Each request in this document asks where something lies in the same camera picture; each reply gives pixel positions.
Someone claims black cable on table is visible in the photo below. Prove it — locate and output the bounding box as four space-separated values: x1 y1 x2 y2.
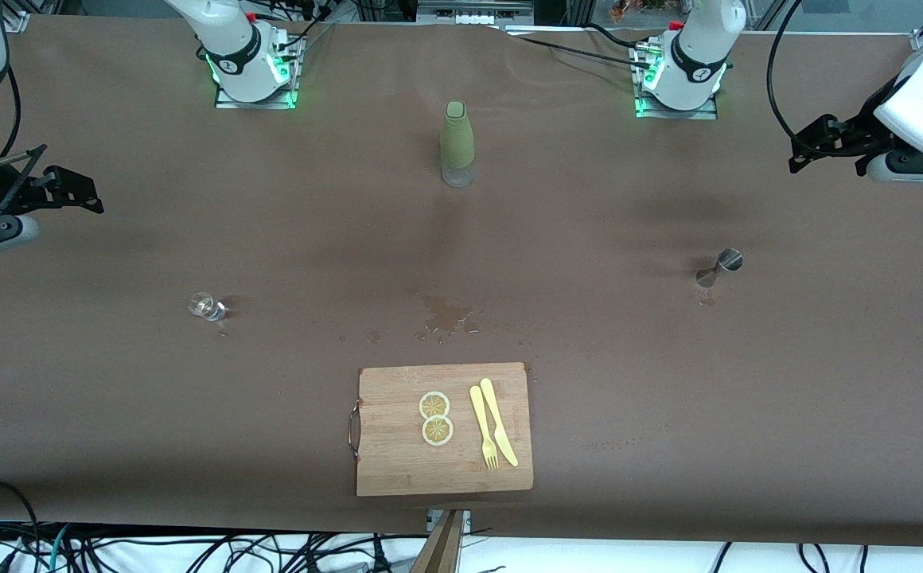
501 22 653 69

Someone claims wooden cutting board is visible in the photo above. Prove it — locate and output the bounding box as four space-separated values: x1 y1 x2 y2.
348 362 535 497

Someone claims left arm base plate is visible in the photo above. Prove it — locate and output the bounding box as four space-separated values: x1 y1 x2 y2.
633 40 719 120

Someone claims brown table cover sheet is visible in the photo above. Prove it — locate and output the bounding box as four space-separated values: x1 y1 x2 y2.
0 14 923 548

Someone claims small clear glass cup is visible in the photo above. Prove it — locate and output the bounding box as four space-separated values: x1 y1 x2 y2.
189 292 228 323

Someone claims small metal bracket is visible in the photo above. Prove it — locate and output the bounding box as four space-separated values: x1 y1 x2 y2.
426 509 472 536

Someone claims green sleeved clear bottle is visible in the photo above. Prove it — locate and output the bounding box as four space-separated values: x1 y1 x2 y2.
440 100 476 189

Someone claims yellow plastic knife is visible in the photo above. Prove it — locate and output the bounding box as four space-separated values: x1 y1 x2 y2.
479 377 520 468

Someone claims spilled liquid puddle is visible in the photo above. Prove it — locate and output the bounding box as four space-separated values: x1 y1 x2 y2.
410 289 485 341

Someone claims steel double jigger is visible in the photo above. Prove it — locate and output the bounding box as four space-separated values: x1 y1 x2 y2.
695 248 744 289

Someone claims brown wooden beam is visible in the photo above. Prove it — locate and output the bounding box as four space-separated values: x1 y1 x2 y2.
410 509 466 573

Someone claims teal floor cable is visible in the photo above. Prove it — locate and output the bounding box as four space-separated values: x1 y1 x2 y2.
46 524 74 573

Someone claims yellow plastic fork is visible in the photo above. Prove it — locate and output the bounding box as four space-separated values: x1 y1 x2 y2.
469 385 500 471

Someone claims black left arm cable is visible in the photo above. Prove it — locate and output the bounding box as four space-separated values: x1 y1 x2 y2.
765 0 819 146

